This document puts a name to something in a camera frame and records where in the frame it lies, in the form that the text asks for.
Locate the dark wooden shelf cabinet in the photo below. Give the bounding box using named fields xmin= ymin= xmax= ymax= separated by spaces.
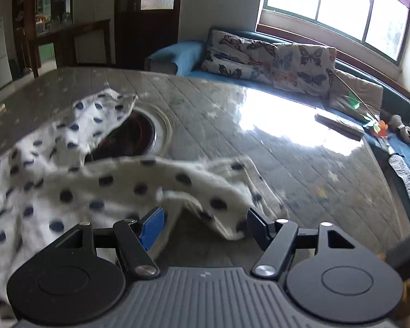
xmin=12 ymin=0 xmax=74 ymax=72

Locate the window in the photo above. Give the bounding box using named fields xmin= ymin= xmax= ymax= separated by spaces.
xmin=256 ymin=0 xmax=410 ymax=65

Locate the round black induction hob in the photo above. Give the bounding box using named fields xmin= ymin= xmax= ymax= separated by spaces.
xmin=85 ymin=107 xmax=158 ymax=165

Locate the green toy on stick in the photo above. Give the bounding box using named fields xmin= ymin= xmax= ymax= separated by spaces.
xmin=335 ymin=72 xmax=380 ymax=124

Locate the grey plush toy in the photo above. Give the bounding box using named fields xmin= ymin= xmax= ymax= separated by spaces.
xmin=388 ymin=114 xmax=410 ymax=143

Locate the dark bar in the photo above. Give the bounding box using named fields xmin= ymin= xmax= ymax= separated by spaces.
xmin=385 ymin=228 xmax=410 ymax=271

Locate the white polka dot cloth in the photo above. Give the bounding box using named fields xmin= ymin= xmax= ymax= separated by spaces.
xmin=0 ymin=87 xmax=289 ymax=322

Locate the dark wooden console table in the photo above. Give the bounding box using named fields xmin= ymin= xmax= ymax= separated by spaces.
xmin=29 ymin=19 xmax=112 ymax=78

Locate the dark wooden door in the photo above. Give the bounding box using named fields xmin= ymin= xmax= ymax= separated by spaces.
xmin=114 ymin=0 xmax=184 ymax=68

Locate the beige cushion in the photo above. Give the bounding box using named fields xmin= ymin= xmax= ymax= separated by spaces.
xmin=328 ymin=69 xmax=384 ymax=119

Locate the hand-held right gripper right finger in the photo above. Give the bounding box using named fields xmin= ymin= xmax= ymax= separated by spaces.
xmin=247 ymin=207 xmax=380 ymax=278

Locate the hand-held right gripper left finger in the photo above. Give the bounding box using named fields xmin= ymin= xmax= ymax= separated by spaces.
xmin=37 ymin=206 xmax=166 ymax=279

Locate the remote control on table edge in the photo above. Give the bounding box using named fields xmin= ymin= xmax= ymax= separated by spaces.
xmin=314 ymin=112 xmax=365 ymax=141

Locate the orange toy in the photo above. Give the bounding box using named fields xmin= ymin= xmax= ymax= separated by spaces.
xmin=375 ymin=119 xmax=391 ymax=138

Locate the butterfly print cushion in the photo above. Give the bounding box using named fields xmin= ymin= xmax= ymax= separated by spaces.
xmin=271 ymin=43 xmax=337 ymax=98
xmin=201 ymin=29 xmax=278 ymax=86

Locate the blue sofa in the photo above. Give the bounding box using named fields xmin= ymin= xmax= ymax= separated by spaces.
xmin=145 ymin=27 xmax=410 ymax=229

